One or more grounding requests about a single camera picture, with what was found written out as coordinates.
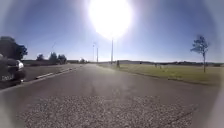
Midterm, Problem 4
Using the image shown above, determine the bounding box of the street lamp pole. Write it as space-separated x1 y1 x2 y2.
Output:
96 46 100 64

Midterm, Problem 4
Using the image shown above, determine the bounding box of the long low building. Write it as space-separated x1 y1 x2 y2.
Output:
118 59 158 65

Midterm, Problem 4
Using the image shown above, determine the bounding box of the grey speckled asphalt path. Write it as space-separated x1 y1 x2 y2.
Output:
0 63 224 128

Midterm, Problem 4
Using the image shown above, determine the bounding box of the small tree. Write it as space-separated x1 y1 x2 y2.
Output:
48 51 59 62
36 53 45 62
57 54 68 65

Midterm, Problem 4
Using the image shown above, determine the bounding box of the grass strip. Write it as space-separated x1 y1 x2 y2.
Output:
98 62 224 86

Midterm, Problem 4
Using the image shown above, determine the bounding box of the concrete kerb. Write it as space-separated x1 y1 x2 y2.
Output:
33 66 83 81

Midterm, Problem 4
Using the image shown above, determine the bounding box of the dark asphalt road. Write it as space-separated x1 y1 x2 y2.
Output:
19 63 83 83

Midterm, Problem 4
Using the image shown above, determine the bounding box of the thin tree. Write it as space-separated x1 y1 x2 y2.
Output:
190 34 210 74

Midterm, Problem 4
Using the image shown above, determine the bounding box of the large dark tree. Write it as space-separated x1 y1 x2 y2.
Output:
0 35 29 61

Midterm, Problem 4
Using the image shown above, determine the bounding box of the dark car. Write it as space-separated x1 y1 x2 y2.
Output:
0 53 27 88

